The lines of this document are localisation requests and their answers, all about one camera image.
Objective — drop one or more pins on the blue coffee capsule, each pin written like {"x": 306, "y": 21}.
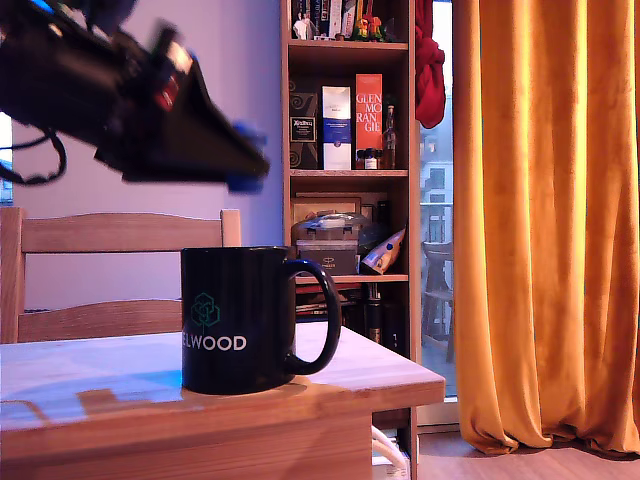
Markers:
{"x": 247, "y": 184}

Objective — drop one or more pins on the wooden chair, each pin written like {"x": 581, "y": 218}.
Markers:
{"x": 120, "y": 232}

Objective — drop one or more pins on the black Ardbeg box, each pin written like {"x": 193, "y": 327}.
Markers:
{"x": 303, "y": 129}

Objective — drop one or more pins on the white figurine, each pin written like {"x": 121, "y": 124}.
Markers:
{"x": 301, "y": 29}

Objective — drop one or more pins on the black mug with ELWOOD print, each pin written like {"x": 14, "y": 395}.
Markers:
{"x": 235, "y": 280}

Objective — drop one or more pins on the white and blue whisky box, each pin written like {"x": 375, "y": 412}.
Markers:
{"x": 336, "y": 155}

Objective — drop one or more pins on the white book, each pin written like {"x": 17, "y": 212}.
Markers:
{"x": 336, "y": 15}

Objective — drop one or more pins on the clear plastic lidded container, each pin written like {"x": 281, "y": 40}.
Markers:
{"x": 327, "y": 225}

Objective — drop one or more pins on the wooden bookshelf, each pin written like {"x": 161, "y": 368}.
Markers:
{"x": 350, "y": 173}

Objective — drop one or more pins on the orange Glenmorangie box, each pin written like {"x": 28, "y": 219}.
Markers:
{"x": 369, "y": 90}

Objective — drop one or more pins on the colourful toy figurine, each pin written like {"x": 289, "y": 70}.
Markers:
{"x": 367, "y": 27}

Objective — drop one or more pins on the black gift box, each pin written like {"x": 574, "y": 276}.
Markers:
{"x": 327, "y": 262}

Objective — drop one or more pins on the small glass jar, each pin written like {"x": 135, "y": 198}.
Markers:
{"x": 371, "y": 162}

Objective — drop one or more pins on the clear glass bottle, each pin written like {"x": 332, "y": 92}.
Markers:
{"x": 389, "y": 140}

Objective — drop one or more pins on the dark round bowl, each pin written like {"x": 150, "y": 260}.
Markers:
{"x": 372, "y": 236}

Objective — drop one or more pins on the gold and blue snack bag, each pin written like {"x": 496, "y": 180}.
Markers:
{"x": 382, "y": 252}

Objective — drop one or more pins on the red hanging cloth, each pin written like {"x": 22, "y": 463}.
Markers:
{"x": 429, "y": 75}

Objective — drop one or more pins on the black flask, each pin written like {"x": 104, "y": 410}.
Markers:
{"x": 372, "y": 315}

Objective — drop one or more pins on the balcony chair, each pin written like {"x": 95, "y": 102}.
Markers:
{"x": 437, "y": 260}

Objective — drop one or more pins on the orange curtain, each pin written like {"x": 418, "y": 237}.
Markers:
{"x": 540, "y": 200}

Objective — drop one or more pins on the wooden picture frame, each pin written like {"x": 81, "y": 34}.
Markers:
{"x": 325, "y": 204}

